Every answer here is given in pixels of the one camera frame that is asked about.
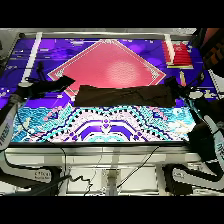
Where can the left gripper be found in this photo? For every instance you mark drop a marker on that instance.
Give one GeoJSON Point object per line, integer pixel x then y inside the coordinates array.
{"type": "Point", "coordinates": [61, 83]}

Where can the dark brown garment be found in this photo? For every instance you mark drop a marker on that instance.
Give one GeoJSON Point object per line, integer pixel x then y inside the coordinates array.
{"type": "Point", "coordinates": [123, 96]}

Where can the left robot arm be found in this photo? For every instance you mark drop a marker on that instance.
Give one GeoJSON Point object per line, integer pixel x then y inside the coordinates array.
{"type": "Point", "coordinates": [6, 130]}

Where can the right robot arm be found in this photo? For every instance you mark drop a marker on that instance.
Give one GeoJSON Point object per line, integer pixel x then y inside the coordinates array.
{"type": "Point", "coordinates": [196, 94]}

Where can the silver frame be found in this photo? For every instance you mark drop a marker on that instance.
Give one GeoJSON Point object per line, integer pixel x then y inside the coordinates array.
{"type": "Point", "coordinates": [113, 150]}

